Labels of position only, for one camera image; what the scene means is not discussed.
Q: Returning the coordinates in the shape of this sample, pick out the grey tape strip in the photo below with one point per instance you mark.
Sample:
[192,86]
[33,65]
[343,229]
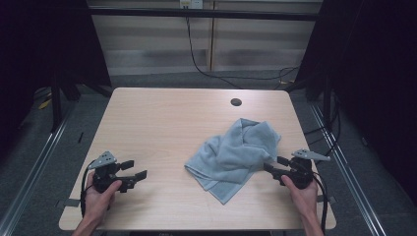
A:
[329,199]
[72,203]

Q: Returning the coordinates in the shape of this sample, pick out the black curtain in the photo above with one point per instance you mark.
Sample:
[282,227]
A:
[373,82]
[39,49]

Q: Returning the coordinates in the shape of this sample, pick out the metal floor rail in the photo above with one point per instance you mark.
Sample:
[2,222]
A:
[29,183]
[347,177]

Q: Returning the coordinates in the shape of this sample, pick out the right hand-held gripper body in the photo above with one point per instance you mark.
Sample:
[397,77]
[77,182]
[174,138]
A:
[300,173]

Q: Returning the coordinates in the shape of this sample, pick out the yellow object on floor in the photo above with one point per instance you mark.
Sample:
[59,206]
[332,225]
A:
[45,104]

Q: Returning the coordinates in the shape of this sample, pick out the black horizontal bar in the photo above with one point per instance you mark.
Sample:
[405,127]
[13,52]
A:
[203,14]

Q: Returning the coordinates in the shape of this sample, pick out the white wall socket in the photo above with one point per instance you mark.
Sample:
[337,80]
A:
[191,4]

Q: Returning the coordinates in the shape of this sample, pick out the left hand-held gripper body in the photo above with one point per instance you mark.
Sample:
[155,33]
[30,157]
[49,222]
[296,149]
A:
[103,178]

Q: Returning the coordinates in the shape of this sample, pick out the person's right hand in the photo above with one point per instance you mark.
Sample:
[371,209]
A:
[303,196]

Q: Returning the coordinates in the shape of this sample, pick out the dark round table grommet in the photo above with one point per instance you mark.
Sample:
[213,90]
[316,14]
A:
[236,102]

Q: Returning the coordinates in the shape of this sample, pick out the light blue towel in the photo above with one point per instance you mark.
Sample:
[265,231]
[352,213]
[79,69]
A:
[234,157]

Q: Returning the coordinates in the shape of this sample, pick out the person's left hand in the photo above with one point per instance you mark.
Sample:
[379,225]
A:
[98,200]

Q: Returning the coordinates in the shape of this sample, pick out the black metal stand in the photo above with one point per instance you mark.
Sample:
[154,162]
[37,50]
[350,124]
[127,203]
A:
[57,105]

